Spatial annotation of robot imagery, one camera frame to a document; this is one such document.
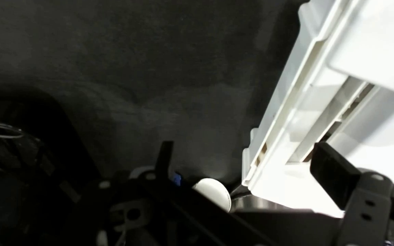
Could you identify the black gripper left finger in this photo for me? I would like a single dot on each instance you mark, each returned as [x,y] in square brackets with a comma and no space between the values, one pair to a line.
[164,159]

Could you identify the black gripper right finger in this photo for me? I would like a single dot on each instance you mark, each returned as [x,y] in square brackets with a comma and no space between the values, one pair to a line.
[335,178]

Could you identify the white plastic box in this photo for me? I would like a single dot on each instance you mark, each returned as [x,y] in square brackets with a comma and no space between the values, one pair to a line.
[379,41]
[279,104]

